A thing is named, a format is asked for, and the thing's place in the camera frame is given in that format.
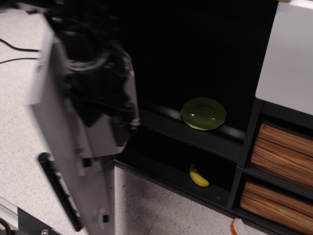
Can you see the green plate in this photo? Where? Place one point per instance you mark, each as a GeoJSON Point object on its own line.
{"type": "Point", "coordinates": [203, 113]}

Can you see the upper wooden drawer bin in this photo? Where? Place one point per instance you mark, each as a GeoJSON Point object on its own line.
{"type": "Point", "coordinates": [285, 152]}

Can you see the dark grey fridge cabinet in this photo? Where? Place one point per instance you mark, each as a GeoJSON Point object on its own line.
{"type": "Point", "coordinates": [184, 49]}

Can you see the white toy sink front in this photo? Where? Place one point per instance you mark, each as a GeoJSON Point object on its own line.
{"type": "Point", "coordinates": [286, 76]}

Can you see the wooden drawer bin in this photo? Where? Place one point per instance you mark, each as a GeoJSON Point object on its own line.
{"type": "Point", "coordinates": [285, 152]}
{"type": "Point", "coordinates": [278, 207]}

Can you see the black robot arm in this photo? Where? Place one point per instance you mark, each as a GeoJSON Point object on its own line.
{"type": "Point", "coordinates": [85, 27]}

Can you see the grey toy fridge door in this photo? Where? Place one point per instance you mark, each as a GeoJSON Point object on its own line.
{"type": "Point", "coordinates": [83, 156]}

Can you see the yellow toy banana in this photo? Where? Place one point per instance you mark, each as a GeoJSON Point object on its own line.
{"type": "Point", "coordinates": [197, 178]}

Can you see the orange white object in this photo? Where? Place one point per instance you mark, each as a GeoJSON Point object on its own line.
{"type": "Point", "coordinates": [237, 227]}

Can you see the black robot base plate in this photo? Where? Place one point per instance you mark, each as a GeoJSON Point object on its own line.
{"type": "Point", "coordinates": [32, 226]}

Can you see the black bar door handle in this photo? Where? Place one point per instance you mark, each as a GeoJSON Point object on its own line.
{"type": "Point", "coordinates": [55, 182]}

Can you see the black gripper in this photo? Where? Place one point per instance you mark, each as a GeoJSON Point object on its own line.
{"type": "Point", "coordinates": [105, 86]}

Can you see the aluminium rail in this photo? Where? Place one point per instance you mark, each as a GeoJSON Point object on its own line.
{"type": "Point", "coordinates": [8, 211]}

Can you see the lower wooden drawer bin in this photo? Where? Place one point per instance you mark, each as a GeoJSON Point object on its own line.
{"type": "Point", "coordinates": [278, 207]}

